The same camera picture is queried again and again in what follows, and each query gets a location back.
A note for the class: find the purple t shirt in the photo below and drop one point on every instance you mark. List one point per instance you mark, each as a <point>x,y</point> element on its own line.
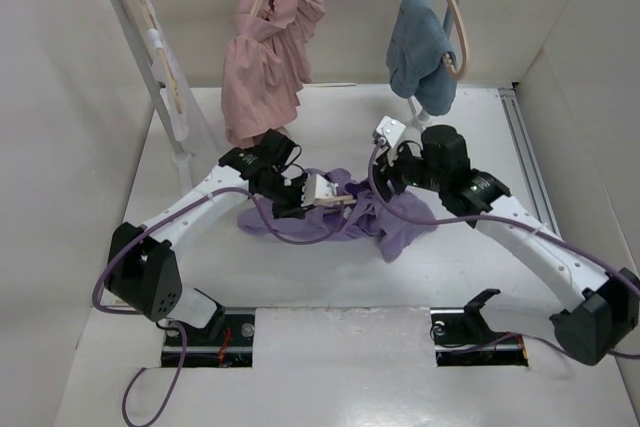
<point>367,218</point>

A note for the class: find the beige plastic hanger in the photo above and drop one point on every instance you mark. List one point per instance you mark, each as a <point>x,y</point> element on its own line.
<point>335,201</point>

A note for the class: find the pink ruffled dress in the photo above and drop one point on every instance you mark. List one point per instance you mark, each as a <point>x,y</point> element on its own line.
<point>266,66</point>

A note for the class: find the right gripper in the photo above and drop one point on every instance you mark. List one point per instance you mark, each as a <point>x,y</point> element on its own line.
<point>385,172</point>

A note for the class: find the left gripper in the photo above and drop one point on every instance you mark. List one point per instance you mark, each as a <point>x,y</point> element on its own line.
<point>295,209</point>

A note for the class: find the grey metal clothes rack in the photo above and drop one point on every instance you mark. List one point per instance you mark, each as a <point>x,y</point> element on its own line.
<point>181,158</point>

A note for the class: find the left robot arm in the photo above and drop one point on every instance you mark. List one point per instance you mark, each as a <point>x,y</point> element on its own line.
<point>143,269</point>

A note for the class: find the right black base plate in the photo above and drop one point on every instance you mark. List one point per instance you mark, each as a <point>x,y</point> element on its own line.
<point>463,338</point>

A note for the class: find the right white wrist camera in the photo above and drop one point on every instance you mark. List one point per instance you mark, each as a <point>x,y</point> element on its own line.
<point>389,132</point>

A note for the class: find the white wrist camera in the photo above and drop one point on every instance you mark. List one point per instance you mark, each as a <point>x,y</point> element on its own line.
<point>316,188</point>
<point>389,132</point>

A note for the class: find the white sheer garment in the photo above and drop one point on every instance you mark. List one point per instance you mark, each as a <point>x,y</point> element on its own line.
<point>191,128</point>

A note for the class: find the aluminium rail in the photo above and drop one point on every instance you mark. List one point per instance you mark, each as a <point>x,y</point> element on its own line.
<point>524,149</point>

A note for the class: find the blue denim shirt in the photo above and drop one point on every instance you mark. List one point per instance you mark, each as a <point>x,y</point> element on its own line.
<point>415,58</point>

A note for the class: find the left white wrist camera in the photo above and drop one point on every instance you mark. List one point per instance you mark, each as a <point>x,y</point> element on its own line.
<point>316,188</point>

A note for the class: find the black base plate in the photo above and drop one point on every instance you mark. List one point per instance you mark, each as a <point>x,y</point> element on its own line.
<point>231,348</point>
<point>463,338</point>

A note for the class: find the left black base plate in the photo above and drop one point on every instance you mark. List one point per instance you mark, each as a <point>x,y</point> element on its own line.
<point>231,348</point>

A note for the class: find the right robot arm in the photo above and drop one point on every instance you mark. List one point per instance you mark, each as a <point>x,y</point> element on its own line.
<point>600,304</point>

